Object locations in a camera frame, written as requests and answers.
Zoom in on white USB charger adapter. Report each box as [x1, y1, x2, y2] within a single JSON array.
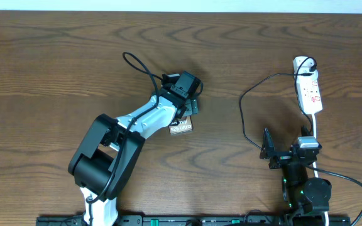
[[293, 56, 319, 80]]

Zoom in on black right camera cable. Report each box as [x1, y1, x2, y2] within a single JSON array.
[[305, 163, 362, 226]]

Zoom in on black charger cable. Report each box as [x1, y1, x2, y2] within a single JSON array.
[[238, 56, 318, 151]]

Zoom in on white power strip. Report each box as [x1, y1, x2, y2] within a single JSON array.
[[296, 73, 322, 115]]

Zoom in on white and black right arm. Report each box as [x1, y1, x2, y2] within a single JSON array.
[[260, 127, 332, 215]]

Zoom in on black camera cable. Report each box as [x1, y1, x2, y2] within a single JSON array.
[[85, 51, 204, 205], [305, 163, 362, 226]]

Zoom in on white power strip cord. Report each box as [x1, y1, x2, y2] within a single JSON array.
[[311, 113, 330, 226]]

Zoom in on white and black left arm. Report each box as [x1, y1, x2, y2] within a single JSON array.
[[68, 71, 203, 225]]

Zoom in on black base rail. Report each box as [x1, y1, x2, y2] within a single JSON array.
[[36, 214, 351, 226]]

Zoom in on black left camera cable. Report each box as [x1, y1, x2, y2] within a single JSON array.
[[85, 51, 204, 205]]

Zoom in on bronze Galaxy smartphone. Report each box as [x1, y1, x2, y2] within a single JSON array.
[[168, 116, 193, 135]]

